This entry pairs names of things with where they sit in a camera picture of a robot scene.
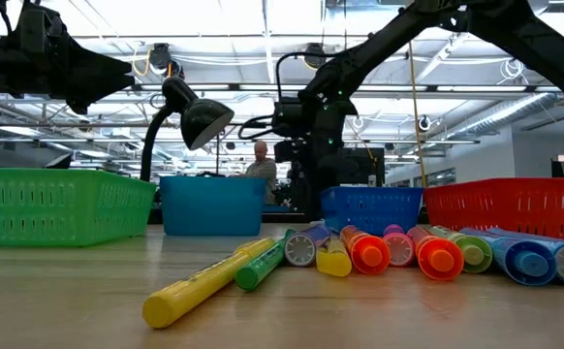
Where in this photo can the silver ventilation duct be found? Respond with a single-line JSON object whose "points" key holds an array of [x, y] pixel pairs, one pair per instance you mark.
{"points": [[505, 114]]}

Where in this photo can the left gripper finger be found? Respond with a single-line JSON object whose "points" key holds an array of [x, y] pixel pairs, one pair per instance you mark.
{"points": [[98, 77]]}

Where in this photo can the blue plastic basket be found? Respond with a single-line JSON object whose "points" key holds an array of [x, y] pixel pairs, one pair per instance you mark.
{"points": [[374, 208]]}

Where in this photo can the slim yellow highlighter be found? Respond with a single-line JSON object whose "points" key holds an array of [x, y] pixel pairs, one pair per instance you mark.
{"points": [[190, 291]]}

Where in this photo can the pink highlighter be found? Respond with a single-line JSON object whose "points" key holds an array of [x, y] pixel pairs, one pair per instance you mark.
{"points": [[399, 249]]}

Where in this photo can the black equipment cabinet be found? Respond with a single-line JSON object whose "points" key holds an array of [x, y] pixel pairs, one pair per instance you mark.
{"points": [[364, 167]]}

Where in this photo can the person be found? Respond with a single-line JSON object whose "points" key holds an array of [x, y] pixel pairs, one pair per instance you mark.
{"points": [[262, 172]]}

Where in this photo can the thick yellow highlighter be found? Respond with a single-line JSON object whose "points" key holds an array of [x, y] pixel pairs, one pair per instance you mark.
{"points": [[334, 262]]}

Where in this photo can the black desk lamp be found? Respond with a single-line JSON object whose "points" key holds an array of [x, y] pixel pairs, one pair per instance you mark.
{"points": [[199, 121]]}

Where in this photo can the green plastic basket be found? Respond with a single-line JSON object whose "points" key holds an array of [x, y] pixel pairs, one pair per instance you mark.
{"points": [[44, 208]]}

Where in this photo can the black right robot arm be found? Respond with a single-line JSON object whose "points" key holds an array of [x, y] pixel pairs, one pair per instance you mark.
{"points": [[384, 43]]}

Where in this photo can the lime green highlighter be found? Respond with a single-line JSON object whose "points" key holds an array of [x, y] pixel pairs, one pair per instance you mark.
{"points": [[473, 252]]}

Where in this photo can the teal plastic bin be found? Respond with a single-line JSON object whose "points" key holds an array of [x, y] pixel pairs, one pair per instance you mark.
{"points": [[211, 208]]}

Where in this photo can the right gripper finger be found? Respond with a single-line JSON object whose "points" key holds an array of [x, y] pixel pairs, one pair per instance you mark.
{"points": [[318, 194]]}

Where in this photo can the purple highlighter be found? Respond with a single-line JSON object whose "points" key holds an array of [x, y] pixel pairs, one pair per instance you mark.
{"points": [[301, 249]]}

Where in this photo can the red plastic basket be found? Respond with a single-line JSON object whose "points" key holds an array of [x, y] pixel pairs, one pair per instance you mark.
{"points": [[505, 203]]}

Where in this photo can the orange highlighter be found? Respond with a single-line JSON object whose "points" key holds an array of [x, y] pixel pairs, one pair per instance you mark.
{"points": [[369, 254], [437, 259]]}

